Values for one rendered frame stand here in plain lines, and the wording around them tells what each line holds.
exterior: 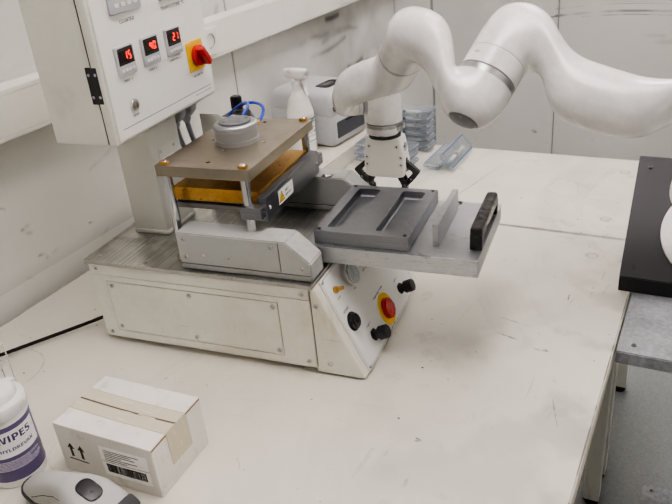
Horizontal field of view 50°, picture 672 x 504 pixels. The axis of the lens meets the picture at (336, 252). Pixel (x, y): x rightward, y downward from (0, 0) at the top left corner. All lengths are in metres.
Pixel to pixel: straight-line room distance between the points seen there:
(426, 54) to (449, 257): 0.35
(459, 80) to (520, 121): 2.46
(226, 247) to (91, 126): 0.30
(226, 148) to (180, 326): 0.34
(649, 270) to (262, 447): 0.81
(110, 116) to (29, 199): 0.49
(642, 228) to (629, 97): 0.42
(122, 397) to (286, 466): 0.27
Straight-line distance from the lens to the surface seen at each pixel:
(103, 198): 1.81
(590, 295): 1.48
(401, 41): 1.28
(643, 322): 1.42
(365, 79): 1.51
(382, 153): 1.67
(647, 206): 1.54
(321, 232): 1.19
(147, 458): 1.06
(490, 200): 1.23
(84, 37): 1.22
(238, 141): 1.27
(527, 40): 1.23
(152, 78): 1.32
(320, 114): 2.17
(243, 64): 2.24
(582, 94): 1.17
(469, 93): 1.19
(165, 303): 1.34
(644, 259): 1.50
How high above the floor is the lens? 1.51
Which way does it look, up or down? 27 degrees down
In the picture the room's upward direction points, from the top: 6 degrees counter-clockwise
